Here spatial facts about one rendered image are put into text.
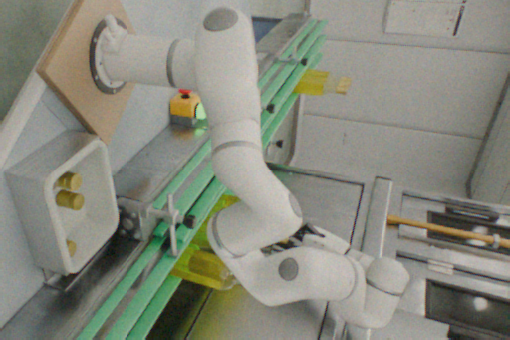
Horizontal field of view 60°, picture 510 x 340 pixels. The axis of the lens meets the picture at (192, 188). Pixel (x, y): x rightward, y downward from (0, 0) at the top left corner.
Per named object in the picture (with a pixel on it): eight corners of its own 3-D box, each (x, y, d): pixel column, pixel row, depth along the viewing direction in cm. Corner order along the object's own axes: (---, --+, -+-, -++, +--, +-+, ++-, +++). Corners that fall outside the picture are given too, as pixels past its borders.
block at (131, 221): (117, 237, 100) (142, 245, 98) (111, 204, 95) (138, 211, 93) (125, 228, 103) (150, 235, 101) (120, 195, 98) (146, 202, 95)
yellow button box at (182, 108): (169, 122, 128) (192, 126, 125) (167, 98, 124) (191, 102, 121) (179, 113, 133) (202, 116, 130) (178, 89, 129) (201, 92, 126)
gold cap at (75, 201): (53, 195, 84) (72, 199, 82) (65, 185, 86) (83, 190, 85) (57, 209, 86) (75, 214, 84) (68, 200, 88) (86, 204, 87)
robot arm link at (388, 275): (390, 313, 83) (410, 267, 82) (338, 288, 88) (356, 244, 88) (401, 305, 95) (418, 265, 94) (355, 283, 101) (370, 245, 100)
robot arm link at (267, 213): (191, 163, 74) (191, 241, 68) (249, 126, 65) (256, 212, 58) (247, 187, 82) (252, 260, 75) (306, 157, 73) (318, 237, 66)
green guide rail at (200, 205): (152, 235, 102) (183, 243, 99) (152, 231, 101) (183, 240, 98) (311, 35, 231) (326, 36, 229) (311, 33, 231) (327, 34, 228)
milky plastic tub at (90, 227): (36, 267, 86) (72, 279, 83) (4, 171, 73) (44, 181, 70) (88, 216, 99) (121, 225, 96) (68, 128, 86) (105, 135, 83)
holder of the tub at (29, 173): (41, 284, 89) (72, 296, 86) (3, 171, 74) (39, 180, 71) (90, 233, 102) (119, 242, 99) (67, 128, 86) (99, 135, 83)
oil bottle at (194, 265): (147, 269, 104) (232, 295, 97) (145, 251, 101) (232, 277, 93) (159, 253, 108) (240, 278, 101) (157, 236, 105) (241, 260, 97)
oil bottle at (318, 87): (278, 91, 191) (345, 99, 181) (279, 79, 188) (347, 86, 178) (282, 86, 195) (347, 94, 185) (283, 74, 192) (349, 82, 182)
